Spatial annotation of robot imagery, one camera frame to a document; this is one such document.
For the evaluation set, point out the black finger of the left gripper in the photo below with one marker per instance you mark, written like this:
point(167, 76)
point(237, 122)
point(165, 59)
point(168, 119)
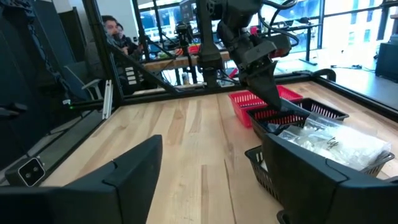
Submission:
point(256, 84)
point(272, 84)

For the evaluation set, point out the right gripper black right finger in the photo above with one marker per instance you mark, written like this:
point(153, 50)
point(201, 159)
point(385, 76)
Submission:
point(326, 199)

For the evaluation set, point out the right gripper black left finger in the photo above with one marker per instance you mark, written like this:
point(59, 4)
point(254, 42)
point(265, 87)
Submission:
point(93, 199)

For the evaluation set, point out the dark navy shave sachet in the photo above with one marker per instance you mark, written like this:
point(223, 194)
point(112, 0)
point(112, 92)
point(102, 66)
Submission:
point(295, 110)
point(280, 127)

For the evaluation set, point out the clear bag white cotton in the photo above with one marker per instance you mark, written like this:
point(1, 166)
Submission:
point(342, 146)
point(320, 123)

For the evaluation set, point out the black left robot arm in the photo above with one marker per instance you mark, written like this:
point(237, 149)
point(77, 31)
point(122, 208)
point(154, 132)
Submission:
point(210, 46)

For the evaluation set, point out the red plastic basket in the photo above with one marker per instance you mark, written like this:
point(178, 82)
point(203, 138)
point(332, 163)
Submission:
point(245, 102)

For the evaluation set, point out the black desk stand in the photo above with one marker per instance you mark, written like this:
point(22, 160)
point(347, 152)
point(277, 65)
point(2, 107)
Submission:
point(308, 43)

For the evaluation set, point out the black plastic basket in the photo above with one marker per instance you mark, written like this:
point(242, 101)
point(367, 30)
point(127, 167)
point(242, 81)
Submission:
point(323, 109)
point(256, 161)

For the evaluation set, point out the wooden workbench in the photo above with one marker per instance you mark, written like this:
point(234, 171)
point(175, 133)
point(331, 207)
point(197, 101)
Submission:
point(174, 62)

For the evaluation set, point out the silver aluminium extrusion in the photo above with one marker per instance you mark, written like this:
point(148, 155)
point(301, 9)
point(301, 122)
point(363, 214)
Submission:
point(107, 99)

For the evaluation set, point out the grey office chair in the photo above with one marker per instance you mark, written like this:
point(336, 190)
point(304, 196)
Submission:
point(84, 84)

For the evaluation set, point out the black cabinet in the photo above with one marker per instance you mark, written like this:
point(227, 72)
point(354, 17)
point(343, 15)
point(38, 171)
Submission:
point(387, 62)

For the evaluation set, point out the person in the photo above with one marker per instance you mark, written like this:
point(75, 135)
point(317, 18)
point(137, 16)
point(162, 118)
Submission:
point(112, 28)
point(129, 43)

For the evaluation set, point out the black box white labels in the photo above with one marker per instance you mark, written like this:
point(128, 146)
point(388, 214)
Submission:
point(130, 76)

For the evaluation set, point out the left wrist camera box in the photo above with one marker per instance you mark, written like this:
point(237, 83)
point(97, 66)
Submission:
point(281, 42)

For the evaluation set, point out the black camera tripod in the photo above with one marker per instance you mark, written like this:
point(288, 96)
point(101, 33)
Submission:
point(185, 31)

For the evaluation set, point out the black table-level camera box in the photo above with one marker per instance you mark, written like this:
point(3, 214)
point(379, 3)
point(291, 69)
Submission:
point(28, 171)

